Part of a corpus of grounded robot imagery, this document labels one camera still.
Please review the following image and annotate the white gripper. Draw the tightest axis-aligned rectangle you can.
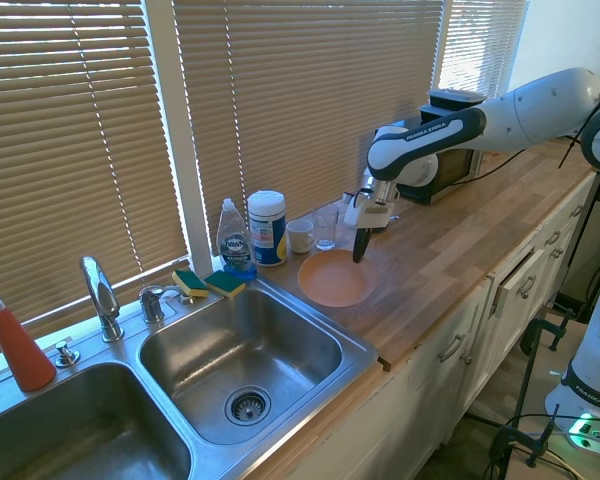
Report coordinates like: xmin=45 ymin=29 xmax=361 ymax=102
xmin=343 ymin=198 xmax=397 ymax=265

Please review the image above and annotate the white ceramic mug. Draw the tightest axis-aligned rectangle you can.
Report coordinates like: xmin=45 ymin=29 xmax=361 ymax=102
xmin=285 ymin=218 xmax=316 ymax=255

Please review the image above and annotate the stainless steel double sink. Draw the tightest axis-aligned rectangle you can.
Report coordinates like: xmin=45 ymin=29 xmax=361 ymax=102
xmin=0 ymin=275 xmax=380 ymax=480

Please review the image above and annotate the chrome sink faucet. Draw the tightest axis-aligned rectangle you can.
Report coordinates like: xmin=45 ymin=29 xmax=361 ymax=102
xmin=79 ymin=255 xmax=126 ymax=344

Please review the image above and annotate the small chrome sink knob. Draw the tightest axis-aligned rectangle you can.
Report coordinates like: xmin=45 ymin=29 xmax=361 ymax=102
xmin=54 ymin=340 xmax=82 ymax=368

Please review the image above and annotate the clear drinking glass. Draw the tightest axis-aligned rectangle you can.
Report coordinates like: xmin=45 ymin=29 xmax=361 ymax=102
xmin=312 ymin=203 xmax=341 ymax=251

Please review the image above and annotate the orange round plate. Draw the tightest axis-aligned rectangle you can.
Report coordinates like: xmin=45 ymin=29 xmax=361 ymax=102
xmin=297 ymin=249 xmax=380 ymax=308

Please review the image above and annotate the white wipes canister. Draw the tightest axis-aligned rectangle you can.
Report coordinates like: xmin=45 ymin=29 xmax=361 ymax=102
xmin=246 ymin=189 xmax=288 ymax=268

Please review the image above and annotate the black silver toaster oven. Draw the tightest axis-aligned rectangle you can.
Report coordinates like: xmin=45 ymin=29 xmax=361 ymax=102
xmin=395 ymin=88 xmax=487 ymax=205

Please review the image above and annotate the clear dish soap bottle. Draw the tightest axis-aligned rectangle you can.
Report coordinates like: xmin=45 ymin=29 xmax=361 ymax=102
xmin=216 ymin=197 xmax=258 ymax=282

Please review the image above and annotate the yellow green sponge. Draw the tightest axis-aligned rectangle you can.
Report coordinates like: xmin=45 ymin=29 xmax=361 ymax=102
xmin=203 ymin=270 xmax=247 ymax=301
xmin=172 ymin=269 xmax=210 ymax=300

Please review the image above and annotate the wide beige window blind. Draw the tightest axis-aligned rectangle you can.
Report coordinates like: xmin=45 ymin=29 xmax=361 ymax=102
xmin=0 ymin=0 xmax=192 ymax=359
xmin=172 ymin=0 xmax=447 ymax=257

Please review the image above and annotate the white kitchen cabinet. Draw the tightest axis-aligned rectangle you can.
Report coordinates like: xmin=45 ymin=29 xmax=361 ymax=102
xmin=257 ymin=172 xmax=600 ymax=480

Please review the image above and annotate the black metal clamp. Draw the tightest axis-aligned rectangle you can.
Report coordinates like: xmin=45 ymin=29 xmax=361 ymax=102
xmin=488 ymin=403 xmax=562 ymax=470
xmin=518 ymin=308 xmax=577 ymax=357

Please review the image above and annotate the round metal drain strainer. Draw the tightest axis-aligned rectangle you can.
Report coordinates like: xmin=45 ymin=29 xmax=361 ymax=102
xmin=224 ymin=385 xmax=272 ymax=428

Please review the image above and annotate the chrome side sprayer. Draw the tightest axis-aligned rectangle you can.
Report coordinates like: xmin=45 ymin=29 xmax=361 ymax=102
xmin=138 ymin=284 xmax=182 ymax=324

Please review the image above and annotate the narrow beige window blind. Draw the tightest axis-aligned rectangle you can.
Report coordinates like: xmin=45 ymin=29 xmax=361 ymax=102
xmin=438 ymin=0 xmax=529 ymax=99

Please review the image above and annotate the orange spray bottle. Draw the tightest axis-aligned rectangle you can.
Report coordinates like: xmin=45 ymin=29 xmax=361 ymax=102
xmin=0 ymin=283 xmax=58 ymax=393

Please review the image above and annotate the black power cable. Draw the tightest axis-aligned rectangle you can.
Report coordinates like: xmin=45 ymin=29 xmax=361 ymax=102
xmin=471 ymin=146 xmax=527 ymax=182

